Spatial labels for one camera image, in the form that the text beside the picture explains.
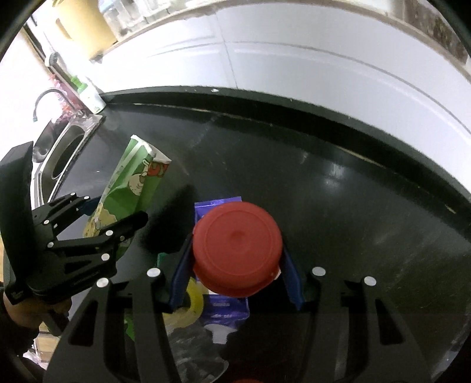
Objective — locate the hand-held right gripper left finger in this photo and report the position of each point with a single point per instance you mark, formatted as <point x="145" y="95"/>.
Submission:
<point x="180" y="281"/>

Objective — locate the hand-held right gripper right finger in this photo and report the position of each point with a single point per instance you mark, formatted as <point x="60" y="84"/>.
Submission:
<point x="293" y="281"/>

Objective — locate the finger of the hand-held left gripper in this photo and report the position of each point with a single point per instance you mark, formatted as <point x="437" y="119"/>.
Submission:
<point x="106" y="235"/>
<point x="62" y="210"/>

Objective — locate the green snack bag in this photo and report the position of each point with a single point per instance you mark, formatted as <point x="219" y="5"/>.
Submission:
<point x="125" y="184"/>

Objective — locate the red plastic cup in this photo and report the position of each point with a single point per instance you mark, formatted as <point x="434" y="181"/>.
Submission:
<point x="237" y="250"/>

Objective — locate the person's left hand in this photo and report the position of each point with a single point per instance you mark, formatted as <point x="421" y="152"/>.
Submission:
<point x="29" y="313"/>

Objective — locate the yellow tape roll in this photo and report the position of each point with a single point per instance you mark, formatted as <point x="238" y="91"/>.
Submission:
<point x="193" y="302"/>

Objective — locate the purple box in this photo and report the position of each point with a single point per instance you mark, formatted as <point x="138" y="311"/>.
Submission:
<point x="224" y="305"/>

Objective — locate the steel sink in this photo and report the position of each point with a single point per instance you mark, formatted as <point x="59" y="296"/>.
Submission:
<point x="70" y="141"/>

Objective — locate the green plastic piece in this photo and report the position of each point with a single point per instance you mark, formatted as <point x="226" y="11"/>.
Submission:
<point x="129" y="327"/>

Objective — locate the metal faucet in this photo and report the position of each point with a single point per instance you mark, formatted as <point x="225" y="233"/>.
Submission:
<point x="46" y="95"/>

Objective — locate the green-capped soap bottle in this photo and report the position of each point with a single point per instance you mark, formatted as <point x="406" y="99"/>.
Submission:
<point x="92" y="95"/>

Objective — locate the red packet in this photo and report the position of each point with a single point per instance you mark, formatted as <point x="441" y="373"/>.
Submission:
<point x="60" y="88"/>

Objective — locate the yellow plastic pitcher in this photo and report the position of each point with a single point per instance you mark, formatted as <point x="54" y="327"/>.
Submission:
<point x="86" y="27"/>

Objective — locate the clear jar with beans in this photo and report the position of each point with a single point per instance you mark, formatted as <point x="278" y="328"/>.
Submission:
<point x="438" y="31"/>

